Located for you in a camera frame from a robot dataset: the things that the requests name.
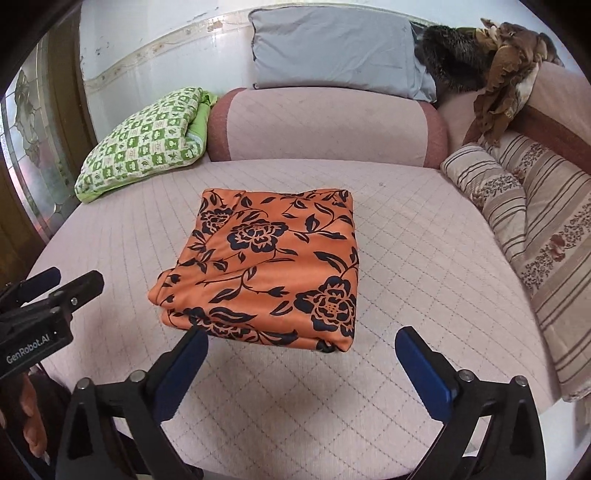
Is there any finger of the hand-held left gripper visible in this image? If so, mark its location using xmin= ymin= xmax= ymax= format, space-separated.
xmin=0 ymin=267 xmax=62 ymax=311
xmin=44 ymin=270 xmax=105 ymax=320

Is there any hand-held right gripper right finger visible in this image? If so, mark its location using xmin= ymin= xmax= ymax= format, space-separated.
xmin=394 ymin=326 xmax=548 ymax=480

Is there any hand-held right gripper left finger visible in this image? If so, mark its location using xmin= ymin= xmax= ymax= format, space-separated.
xmin=55 ymin=328 xmax=211 ymax=480

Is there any orange floral garment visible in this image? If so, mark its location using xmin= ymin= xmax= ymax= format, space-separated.
xmin=148 ymin=187 xmax=360 ymax=355

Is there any person's left hand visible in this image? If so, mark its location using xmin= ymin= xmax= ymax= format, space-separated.
xmin=16 ymin=376 xmax=51 ymax=468

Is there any pink quilted bed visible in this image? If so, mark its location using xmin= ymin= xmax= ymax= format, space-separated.
xmin=28 ymin=159 xmax=561 ymax=480

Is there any wooden door with patterned glass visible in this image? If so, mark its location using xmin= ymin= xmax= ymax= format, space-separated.
xmin=0 ymin=11 xmax=100 ymax=289

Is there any green patterned pillow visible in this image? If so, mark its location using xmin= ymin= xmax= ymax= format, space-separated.
xmin=74 ymin=87 xmax=219 ymax=205

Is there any striped floral quilt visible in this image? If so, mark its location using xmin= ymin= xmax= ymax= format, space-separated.
xmin=482 ymin=131 xmax=591 ymax=402

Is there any striped floral pillow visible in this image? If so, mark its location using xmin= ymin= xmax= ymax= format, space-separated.
xmin=440 ymin=143 xmax=529 ymax=264

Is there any pink bolster cushion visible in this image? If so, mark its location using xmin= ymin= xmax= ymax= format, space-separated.
xmin=206 ymin=86 xmax=450 ymax=171

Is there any pink cushion with brown band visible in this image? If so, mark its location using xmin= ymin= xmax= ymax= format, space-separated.
xmin=436 ymin=60 xmax=591 ymax=176

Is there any brown crumpled cloth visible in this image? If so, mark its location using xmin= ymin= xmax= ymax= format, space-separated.
xmin=464 ymin=17 xmax=566 ymax=147

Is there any dark furry cloth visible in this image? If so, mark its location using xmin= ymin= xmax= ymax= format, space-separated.
xmin=414 ymin=24 xmax=499 ymax=93

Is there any grey pillow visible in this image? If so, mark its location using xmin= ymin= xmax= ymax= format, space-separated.
xmin=248 ymin=7 xmax=438 ymax=103

